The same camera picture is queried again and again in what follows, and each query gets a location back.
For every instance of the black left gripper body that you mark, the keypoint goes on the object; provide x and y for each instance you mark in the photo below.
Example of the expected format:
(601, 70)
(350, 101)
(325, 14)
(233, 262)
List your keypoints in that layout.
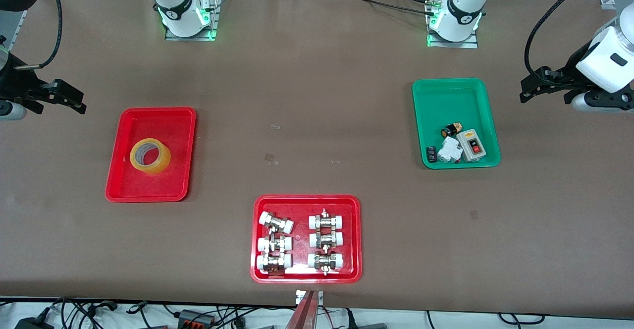
(568, 75)

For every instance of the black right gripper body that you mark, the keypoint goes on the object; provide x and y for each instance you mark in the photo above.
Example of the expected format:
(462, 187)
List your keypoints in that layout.
(15, 82)

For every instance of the yellow clear tape roll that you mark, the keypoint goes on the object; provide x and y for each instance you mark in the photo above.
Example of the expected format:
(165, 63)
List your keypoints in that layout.
(156, 167)

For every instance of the green plastic tray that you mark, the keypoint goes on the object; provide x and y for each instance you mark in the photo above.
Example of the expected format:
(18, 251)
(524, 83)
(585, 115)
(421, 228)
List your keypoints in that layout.
(455, 101)

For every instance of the red plastic tray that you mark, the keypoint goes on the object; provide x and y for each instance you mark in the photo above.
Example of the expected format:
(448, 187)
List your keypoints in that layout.
(173, 136)
(301, 240)

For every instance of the small brownish tape patch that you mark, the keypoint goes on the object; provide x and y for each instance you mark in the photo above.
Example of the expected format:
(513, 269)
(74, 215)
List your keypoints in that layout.
(270, 158)

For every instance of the black and orange component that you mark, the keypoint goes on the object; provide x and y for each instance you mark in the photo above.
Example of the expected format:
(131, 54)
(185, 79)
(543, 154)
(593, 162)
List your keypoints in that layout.
(449, 131)

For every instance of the white circuit breaker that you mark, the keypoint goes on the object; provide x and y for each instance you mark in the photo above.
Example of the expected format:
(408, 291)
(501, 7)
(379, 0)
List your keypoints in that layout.
(449, 151)

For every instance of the dark cylindrical capacitor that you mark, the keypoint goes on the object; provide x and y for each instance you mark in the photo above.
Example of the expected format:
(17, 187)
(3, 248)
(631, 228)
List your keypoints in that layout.
(431, 154)

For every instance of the black power adapter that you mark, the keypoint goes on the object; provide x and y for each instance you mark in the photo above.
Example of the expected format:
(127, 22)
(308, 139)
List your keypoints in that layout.
(32, 324)

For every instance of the metal fitting with white caps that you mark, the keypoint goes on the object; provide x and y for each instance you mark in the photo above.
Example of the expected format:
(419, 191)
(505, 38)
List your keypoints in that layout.
(325, 260)
(277, 223)
(326, 221)
(274, 262)
(274, 244)
(326, 240)

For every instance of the grey power box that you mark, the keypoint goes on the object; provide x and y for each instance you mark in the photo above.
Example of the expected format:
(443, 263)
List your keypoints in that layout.
(195, 317)

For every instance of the reddish metal bar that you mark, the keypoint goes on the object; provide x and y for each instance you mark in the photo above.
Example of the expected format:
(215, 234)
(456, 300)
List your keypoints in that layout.
(303, 316)

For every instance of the aluminium edge rail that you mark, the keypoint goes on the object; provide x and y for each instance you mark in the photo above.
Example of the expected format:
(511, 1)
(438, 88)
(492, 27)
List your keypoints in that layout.
(25, 22)

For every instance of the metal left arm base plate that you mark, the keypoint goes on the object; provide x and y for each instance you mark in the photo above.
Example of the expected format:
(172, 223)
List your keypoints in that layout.
(453, 44)

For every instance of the grey on-off switch box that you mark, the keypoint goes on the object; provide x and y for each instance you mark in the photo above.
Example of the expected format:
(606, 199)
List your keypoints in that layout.
(473, 145)

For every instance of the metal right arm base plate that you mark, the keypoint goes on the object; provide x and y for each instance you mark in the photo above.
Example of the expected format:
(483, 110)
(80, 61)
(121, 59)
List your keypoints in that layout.
(214, 12)

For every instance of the small metal bracket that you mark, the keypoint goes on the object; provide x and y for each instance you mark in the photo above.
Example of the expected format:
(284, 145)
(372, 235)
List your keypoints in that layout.
(300, 297)

